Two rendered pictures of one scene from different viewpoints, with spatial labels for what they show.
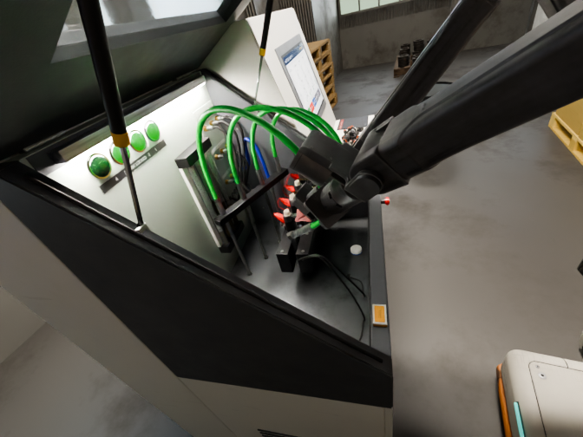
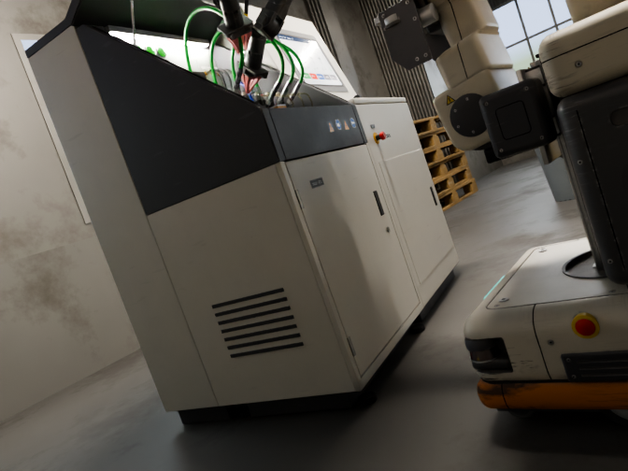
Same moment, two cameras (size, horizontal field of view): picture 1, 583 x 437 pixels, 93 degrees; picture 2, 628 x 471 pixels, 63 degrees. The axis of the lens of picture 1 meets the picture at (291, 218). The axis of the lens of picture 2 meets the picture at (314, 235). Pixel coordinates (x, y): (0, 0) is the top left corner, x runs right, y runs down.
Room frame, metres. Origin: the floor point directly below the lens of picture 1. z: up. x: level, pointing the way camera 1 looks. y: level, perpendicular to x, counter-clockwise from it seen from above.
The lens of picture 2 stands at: (-1.23, -0.38, 0.68)
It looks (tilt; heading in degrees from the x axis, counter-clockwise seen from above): 5 degrees down; 10
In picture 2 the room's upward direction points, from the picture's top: 19 degrees counter-clockwise
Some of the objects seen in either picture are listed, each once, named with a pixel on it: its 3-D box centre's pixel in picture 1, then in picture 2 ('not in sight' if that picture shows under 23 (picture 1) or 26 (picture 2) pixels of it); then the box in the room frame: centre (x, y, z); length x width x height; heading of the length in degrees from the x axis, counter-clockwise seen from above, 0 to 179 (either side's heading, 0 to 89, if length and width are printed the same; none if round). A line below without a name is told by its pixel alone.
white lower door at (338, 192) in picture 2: not in sight; (362, 244); (0.56, -0.23, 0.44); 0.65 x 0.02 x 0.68; 159
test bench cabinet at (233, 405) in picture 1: (315, 342); (301, 275); (0.66, 0.04, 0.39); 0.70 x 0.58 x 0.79; 159
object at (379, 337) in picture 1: (376, 267); (318, 130); (0.57, -0.21, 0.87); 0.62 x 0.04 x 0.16; 159
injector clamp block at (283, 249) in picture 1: (305, 234); not in sight; (0.76, -0.03, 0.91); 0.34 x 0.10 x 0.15; 159
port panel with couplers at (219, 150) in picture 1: (223, 150); (221, 93); (0.97, 0.17, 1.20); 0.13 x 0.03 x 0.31; 159
